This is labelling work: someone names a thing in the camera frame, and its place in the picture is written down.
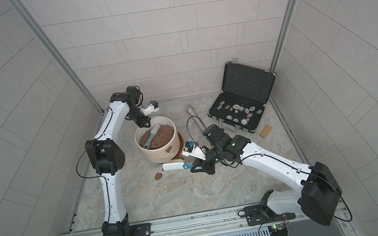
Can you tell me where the small wooden block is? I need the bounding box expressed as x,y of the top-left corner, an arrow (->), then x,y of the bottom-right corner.
259,125 -> 273,138

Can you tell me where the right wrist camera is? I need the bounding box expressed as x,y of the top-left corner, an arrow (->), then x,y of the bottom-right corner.
182,141 -> 206,160

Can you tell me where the right circuit board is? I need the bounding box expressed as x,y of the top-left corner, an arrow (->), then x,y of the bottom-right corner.
268,223 -> 289,236

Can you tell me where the teal dish brush in pot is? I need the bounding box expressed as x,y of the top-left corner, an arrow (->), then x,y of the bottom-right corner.
143,124 -> 161,149

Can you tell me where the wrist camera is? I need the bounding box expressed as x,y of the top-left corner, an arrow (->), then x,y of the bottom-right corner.
182,141 -> 206,160
141,100 -> 160,116

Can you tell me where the terracotta saucer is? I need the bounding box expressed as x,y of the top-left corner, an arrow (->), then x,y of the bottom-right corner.
175,133 -> 184,159

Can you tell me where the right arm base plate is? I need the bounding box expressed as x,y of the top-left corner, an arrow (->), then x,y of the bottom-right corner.
237,205 -> 296,226

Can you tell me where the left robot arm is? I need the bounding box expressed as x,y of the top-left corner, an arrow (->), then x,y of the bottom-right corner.
85,86 -> 151,236

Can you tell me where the white blue scrub brush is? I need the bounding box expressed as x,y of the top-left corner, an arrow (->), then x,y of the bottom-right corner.
162,159 -> 193,171

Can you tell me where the white ceramic pot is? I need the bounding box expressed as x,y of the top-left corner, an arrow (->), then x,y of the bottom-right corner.
134,116 -> 180,164

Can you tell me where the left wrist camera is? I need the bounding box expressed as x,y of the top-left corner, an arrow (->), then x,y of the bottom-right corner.
141,100 -> 160,116

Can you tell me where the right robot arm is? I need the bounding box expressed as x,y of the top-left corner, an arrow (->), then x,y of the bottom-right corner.
182,124 -> 342,226

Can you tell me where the black poker chip case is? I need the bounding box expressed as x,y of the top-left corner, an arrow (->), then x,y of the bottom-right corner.
208,61 -> 276,133

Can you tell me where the silver microphone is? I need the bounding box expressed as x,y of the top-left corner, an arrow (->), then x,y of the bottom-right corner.
186,105 -> 206,133

